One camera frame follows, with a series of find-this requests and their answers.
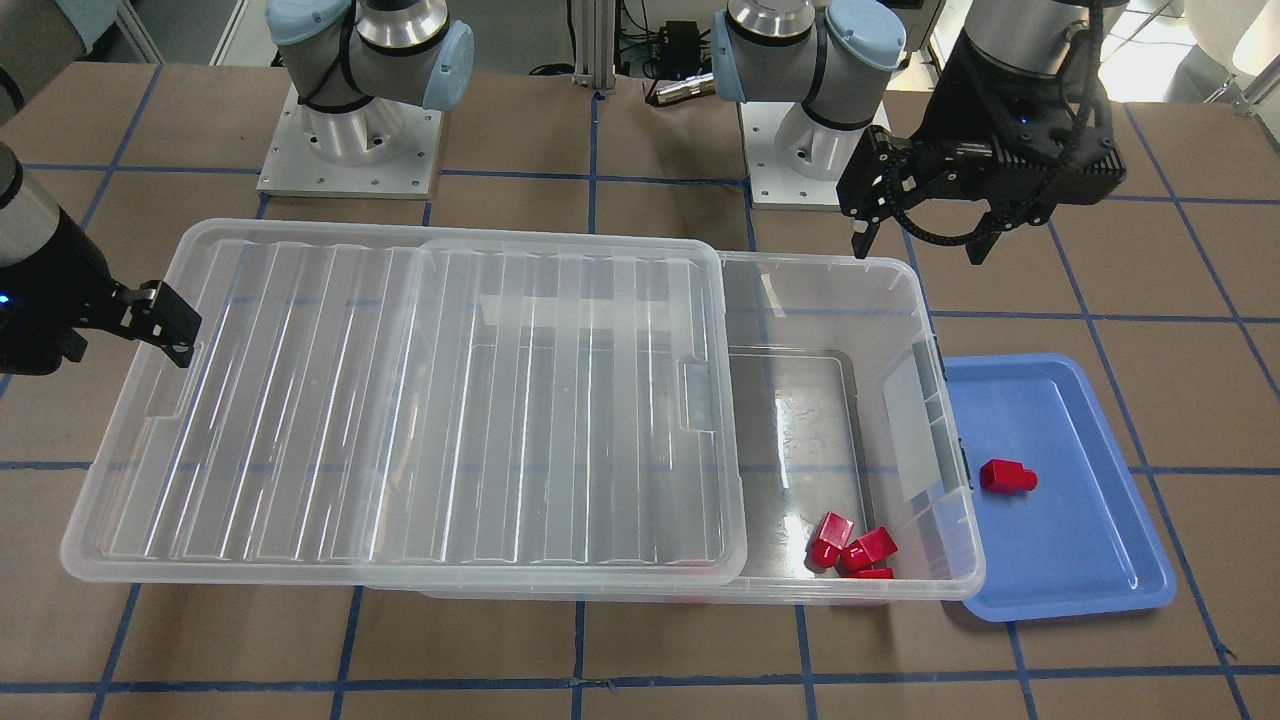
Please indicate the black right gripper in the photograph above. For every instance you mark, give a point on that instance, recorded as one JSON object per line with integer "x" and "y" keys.
{"x": 42, "y": 290}

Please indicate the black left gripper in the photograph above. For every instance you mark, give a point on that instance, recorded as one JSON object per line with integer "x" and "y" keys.
{"x": 962, "y": 100}

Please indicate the clear plastic box lid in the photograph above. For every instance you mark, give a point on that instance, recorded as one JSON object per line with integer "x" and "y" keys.
{"x": 435, "y": 409}

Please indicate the red block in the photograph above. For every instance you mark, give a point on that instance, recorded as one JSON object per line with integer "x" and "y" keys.
{"x": 871, "y": 574}
{"x": 867, "y": 551}
{"x": 1007, "y": 477}
{"x": 830, "y": 536}

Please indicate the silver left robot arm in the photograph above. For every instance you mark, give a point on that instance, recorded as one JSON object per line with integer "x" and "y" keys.
{"x": 836, "y": 61}

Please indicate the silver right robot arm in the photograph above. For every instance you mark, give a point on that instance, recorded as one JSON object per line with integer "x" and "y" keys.
{"x": 343, "y": 57}

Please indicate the clear plastic storage box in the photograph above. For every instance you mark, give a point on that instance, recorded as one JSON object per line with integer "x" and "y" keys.
{"x": 841, "y": 405}

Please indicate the blue plastic tray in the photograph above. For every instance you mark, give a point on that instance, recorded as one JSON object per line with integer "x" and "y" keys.
{"x": 1080, "y": 543}

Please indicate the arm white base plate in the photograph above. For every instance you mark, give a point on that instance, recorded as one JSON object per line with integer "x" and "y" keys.
{"x": 794, "y": 162}
{"x": 386, "y": 150}

